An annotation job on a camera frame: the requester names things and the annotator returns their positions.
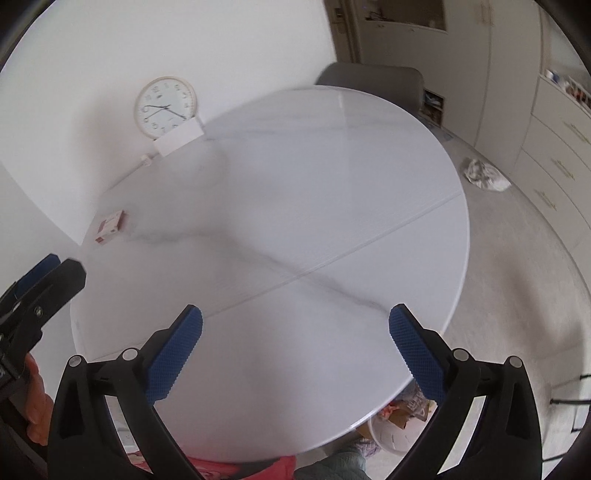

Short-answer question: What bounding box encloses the pink printed clothing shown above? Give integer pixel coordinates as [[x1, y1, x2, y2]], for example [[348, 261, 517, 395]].
[[129, 455, 296, 480]]

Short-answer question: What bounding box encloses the white drawer cabinet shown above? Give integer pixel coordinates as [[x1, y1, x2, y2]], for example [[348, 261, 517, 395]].
[[513, 76, 591, 245]]

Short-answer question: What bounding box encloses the tall white cabinet with niche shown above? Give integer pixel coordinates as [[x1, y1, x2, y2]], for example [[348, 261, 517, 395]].
[[323, 0, 543, 162]]

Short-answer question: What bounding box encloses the silver foil wrapper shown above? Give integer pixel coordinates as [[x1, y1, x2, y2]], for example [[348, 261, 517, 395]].
[[404, 394, 432, 421]]

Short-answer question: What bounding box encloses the row of small jars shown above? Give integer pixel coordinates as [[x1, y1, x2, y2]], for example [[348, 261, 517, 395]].
[[544, 68, 591, 109]]

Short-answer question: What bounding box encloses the grey upholstered chair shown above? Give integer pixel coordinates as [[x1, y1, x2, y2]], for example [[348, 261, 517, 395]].
[[315, 62, 426, 114]]

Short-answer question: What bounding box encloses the white card box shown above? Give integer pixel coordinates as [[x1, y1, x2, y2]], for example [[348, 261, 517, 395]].
[[154, 119, 205, 158]]

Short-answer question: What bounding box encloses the crumpled white cloth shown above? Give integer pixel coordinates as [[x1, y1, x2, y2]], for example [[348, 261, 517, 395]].
[[463, 158, 512, 192]]

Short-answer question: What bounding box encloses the small red white box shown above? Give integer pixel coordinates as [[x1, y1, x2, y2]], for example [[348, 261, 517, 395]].
[[95, 210, 126, 245]]

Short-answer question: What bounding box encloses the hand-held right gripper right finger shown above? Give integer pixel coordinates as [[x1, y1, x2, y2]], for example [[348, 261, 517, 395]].
[[385, 303, 543, 480]]

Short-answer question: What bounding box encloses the red snack packet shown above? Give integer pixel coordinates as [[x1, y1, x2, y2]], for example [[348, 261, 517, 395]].
[[381, 401, 409, 428]]

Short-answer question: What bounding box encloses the person's left hand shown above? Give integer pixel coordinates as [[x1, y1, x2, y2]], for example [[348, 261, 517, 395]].
[[23, 355, 54, 446]]

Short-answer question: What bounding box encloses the white wall clock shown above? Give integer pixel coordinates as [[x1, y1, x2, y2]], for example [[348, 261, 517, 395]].
[[134, 76, 198, 139]]

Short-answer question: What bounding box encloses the grey quilted clothing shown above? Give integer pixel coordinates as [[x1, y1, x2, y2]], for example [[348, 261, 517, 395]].
[[294, 450, 370, 480]]

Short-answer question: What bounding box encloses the white waste bin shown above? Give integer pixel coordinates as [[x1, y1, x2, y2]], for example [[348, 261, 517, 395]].
[[369, 394, 439, 457]]

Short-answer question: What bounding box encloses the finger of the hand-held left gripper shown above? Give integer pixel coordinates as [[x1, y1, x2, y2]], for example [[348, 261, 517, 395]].
[[10, 253, 61, 298], [14, 259, 87, 330]]

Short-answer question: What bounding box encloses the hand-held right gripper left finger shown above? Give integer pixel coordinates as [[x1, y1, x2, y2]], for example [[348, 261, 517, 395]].
[[46, 304, 205, 480]]

